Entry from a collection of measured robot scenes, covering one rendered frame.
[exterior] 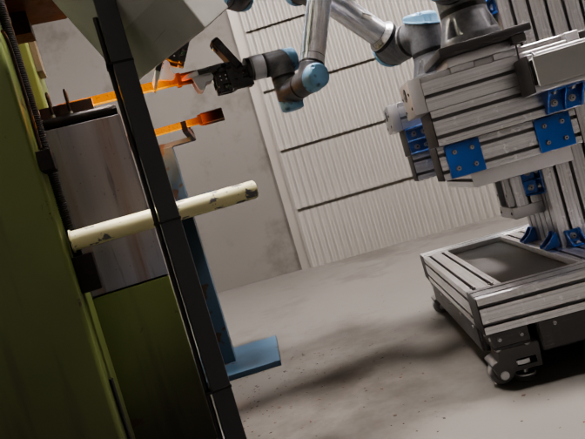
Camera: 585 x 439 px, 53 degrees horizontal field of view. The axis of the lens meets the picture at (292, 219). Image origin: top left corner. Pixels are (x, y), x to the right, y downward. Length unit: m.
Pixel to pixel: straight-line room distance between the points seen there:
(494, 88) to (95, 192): 1.05
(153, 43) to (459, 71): 0.74
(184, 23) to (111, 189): 0.60
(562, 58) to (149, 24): 0.90
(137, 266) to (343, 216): 2.91
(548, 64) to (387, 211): 3.03
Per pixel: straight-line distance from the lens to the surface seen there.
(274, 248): 4.46
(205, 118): 2.20
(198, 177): 4.52
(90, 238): 1.38
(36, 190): 1.35
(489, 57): 1.58
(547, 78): 1.47
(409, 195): 4.40
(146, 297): 1.62
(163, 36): 1.23
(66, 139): 1.64
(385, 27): 2.16
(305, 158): 4.37
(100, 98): 1.80
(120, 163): 1.62
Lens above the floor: 0.59
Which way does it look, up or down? 3 degrees down
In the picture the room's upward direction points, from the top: 16 degrees counter-clockwise
